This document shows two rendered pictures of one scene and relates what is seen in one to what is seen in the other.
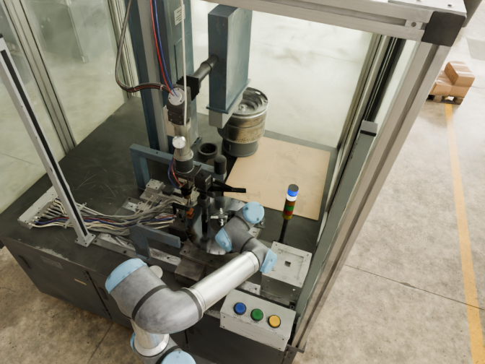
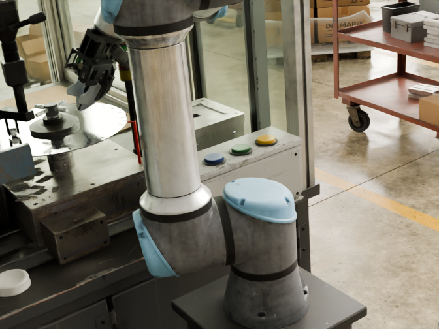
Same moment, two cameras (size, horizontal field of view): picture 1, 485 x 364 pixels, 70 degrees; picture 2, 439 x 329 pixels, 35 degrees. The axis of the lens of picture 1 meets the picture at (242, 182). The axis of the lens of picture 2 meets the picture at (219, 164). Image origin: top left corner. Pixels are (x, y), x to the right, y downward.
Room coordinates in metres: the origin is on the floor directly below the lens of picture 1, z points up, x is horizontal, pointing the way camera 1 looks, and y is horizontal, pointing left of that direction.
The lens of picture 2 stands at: (-0.27, 0.99, 1.48)
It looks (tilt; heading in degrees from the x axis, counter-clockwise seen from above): 24 degrees down; 310
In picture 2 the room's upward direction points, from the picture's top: 5 degrees counter-clockwise
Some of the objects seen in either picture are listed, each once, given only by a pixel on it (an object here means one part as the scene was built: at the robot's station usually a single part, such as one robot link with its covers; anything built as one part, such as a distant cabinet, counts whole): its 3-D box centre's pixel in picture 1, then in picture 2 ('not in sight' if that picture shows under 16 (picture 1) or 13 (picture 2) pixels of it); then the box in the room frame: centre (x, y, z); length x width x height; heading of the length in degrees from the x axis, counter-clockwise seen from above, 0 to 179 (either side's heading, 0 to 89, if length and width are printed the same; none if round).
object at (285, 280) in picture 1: (285, 272); (196, 143); (0.82, -0.22, 0.82); 0.18 x 0.18 x 0.15; 74
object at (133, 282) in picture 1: (146, 321); (166, 116); (0.43, 0.26, 1.12); 0.15 x 0.12 x 0.55; 51
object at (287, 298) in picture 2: not in sight; (264, 279); (0.35, 0.16, 0.80); 0.15 x 0.15 x 0.10
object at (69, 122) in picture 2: (221, 221); (53, 121); (0.97, 0.08, 0.96); 0.11 x 0.11 x 0.03
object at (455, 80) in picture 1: (437, 80); not in sight; (3.98, -2.28, 0.18); 0.60 x 0.40 x 0.36; 88
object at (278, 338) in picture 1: (256, 319); (239, 180); (0.59, -0.10, 0.82); 0.28 x 0.11 x 0.15; 74
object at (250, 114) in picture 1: (241, 124); not in sight; (1.76, 0.04, 0.93); 0.31 x 0.31 x 0.36
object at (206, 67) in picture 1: (197, 104); not in sight; (1.15, 0.20, 1.45); 0.35 x 0.07 x 0.28; 164
